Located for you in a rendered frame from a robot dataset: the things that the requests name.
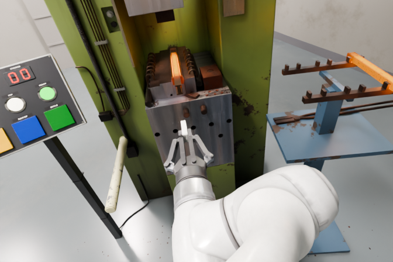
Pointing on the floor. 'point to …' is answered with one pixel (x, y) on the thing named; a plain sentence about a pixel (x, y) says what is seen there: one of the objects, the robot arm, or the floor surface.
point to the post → (86, 190)
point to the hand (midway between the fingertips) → (184, 131)
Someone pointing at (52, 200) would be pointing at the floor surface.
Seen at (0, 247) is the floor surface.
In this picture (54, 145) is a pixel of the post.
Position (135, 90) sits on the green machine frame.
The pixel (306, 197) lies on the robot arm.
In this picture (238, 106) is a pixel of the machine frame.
